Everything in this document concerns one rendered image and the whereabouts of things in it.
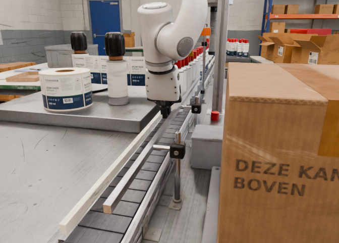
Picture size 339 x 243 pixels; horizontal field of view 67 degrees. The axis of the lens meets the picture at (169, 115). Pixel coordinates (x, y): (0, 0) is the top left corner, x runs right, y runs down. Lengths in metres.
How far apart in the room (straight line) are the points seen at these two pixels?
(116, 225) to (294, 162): 0.30
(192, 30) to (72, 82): 0.61
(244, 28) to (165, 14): 8.17
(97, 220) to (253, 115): 0.32
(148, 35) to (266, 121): 0.43
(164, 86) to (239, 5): 8.11
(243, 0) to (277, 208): 8.56
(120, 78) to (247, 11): 7.88
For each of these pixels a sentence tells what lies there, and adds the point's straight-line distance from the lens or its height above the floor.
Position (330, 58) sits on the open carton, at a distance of 2.64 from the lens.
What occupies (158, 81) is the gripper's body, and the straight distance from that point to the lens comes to 0.72.
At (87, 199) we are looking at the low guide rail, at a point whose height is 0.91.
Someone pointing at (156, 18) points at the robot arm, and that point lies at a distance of 0.63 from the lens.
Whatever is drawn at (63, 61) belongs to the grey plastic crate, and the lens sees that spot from 3.02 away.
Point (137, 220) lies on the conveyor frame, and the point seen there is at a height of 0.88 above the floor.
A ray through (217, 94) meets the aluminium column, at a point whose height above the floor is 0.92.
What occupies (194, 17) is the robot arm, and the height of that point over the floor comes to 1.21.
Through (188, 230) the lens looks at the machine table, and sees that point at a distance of 0.52.
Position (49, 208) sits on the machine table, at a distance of 0.62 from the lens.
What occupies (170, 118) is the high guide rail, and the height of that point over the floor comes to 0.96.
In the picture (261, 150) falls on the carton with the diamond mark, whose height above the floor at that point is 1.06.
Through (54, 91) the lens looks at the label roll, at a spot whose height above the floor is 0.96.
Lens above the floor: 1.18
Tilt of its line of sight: 18 degrees down
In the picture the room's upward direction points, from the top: straight up
